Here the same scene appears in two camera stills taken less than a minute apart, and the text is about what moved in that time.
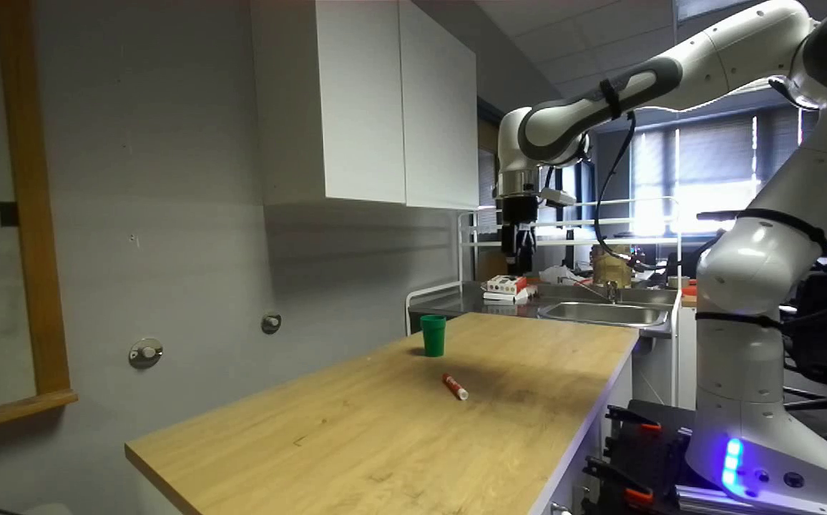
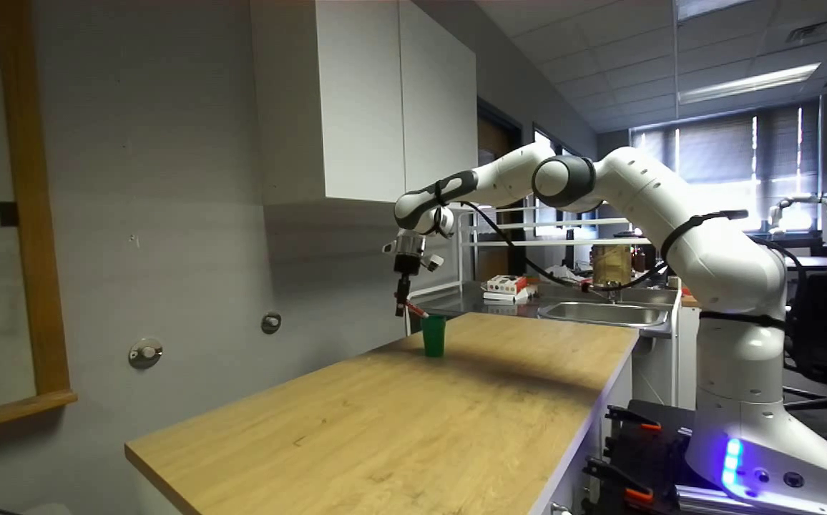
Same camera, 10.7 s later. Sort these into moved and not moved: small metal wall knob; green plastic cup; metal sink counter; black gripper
Moved: black gripper
Not moved: metal sink counter; small metal wall knob; green plastic cup
